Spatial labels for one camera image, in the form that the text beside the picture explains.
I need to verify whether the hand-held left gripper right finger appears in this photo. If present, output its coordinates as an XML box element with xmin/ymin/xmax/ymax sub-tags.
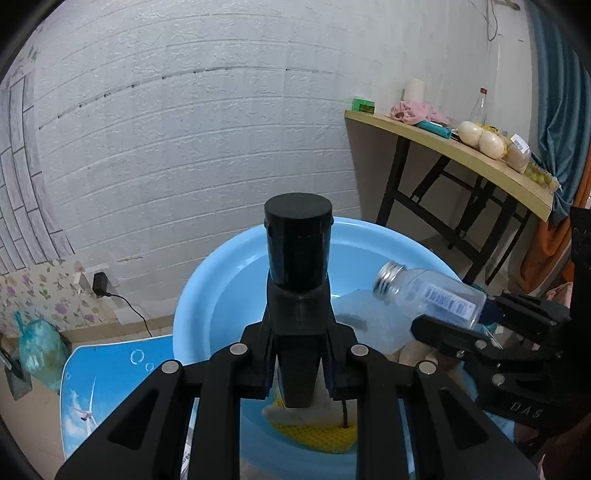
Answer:
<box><xmin>318</xmin><ymin>323</ymin><xmax>541</xmax><ymax>480</ymax></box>

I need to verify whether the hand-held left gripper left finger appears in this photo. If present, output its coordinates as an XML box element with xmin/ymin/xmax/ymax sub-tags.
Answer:
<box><xmin>55</xmin><ymin>323</ymin><xmax>278</xmax><ymax>480</ymax></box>

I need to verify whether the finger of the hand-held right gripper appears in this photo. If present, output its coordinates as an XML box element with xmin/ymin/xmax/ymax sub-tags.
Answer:
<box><xmin>411</xmin><ymin>315</ymin><xmax>509</xmax><ymax>388</ymax></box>
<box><xmin>480</xmin><ymin>293</ymin><xmax>573</xmax><ymax>342</ymax></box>

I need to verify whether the clear plastic bottle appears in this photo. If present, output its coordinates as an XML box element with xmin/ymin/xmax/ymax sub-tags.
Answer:
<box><xmin>373</xmin><ymin>261</ymin><xmax>488</xmax><ymax>330</ymax></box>

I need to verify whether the blue plastic basin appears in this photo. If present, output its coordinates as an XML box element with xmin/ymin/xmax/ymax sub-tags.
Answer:
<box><xmin>173</xmin><ymin>217</ymin><xmax>515</xmax><ymax>480</ymax></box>

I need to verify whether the black cylindrical tool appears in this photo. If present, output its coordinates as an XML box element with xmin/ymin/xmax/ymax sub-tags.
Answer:
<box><xmin>264</xmin><ymin>193</ymin><xmax>334</xmax><ymax>409</ymax></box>

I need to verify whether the pink bed sheet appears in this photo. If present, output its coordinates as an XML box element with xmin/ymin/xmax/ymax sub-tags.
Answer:
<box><xmin>547</xmin><ymin>281</ymin><xmax>573</xmax><ymax>305</ymax></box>

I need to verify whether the orange cloth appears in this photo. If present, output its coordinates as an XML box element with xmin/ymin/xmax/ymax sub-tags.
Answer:
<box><xmin>522</xmin><ymin>187</ymin><xmax>583</xmax><ymax>282</ymax></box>

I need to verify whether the bag of yellow snacks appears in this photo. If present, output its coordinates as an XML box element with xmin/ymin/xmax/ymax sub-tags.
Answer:
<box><xmin>524</xmin><ymin>161</ymin><xmax>561</xmax><ymax>192</ymax></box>

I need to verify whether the labelled bag of beige powder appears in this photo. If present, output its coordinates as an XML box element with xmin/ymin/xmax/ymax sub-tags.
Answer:
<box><xmin>503</xmin><ymin>134</ymin><xmax>532</xmax><ymax>174</ymax></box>

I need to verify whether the wooden side table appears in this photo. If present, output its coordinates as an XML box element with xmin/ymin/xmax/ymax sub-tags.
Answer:
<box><xmin>345</xmin><ymin>110</ymin><xmax>555</xmax><ymax>287</ymax></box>

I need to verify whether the teal plastic bag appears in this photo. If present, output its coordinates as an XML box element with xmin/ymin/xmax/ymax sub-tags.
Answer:
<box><xmin>14</xmin><ymin>311</ymin><xmax>68</xmax><ymax>393</ymax></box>

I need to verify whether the bag of pale buns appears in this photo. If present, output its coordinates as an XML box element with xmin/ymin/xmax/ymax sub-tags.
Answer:
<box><xmin>457</xmin><ymin>121</ymin><xmax>506</xmax><ymax>160</ymax></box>

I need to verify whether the blue curtain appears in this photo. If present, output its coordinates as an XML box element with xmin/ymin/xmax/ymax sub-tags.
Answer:
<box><xmin>526</xmin><ymin>0</ymin><xmax>591</xmax><ymax>227</ymax></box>

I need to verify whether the grey dustpan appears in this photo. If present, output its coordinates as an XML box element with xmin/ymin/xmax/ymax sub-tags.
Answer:
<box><xmin>0</xmin><ymin>337</ymin><xmax>33</xmax><ymax>402</ymax></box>

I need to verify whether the teal tube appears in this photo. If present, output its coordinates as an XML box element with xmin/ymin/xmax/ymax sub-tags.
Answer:
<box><xmin>417</xmin><ymin>120</ymin><xmax>453</xmax><ymax>139</ymax></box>

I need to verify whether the glass bottle with red cap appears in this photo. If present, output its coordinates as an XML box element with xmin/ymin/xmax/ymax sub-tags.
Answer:
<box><xmin>468</xmin><ymin>88</ymin><xmax>490</xmax><ymax>125</ymax></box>

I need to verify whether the pink cloth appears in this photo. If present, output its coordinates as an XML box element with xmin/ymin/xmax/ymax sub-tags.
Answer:
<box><xmin>390</xmin><ymin>99</ymin><xmax>451</xmax><ymax>125</ymax></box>

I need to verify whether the black charger with cable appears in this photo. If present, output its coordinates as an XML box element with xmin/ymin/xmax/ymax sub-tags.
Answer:
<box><xmin>92</xmin><ymin>272</ymin><xmax>155</xmax><ymax>340</ymax></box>

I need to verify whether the hanging wall cable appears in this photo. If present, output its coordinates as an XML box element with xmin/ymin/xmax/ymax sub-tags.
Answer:
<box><xmin>482</xmin><ymin>0</ymin><xmax>520</xmax><ymax>42</ymax></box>

